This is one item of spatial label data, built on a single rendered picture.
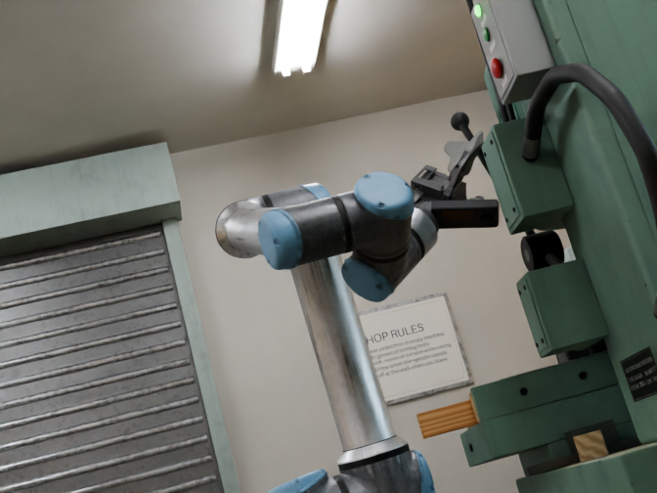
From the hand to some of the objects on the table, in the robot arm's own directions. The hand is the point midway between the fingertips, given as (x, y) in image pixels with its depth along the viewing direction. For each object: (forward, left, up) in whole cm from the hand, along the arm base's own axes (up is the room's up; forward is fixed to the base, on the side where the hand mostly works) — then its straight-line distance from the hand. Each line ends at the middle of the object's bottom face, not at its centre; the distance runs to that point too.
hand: (486, 165), depth 177 cm
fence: (+11, -8, -45) cm, 47 cm away
